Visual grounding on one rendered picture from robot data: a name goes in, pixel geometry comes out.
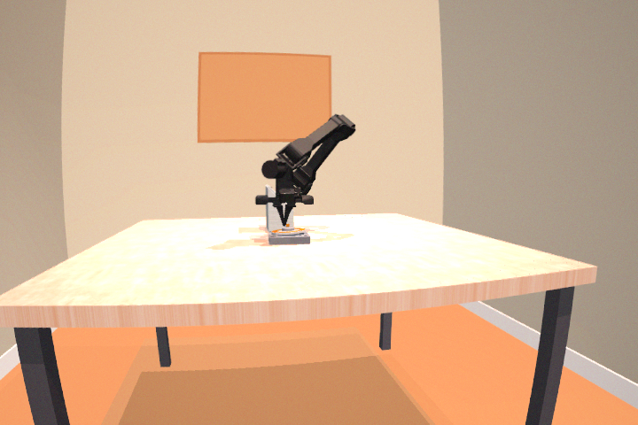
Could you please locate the orange round plate with holes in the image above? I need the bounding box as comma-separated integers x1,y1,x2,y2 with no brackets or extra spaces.
271,224,305,235

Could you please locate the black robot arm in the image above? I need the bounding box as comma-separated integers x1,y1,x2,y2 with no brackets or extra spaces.
261,113,355,204

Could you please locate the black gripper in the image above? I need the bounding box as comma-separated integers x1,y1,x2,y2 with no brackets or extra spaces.
256,178,314,227

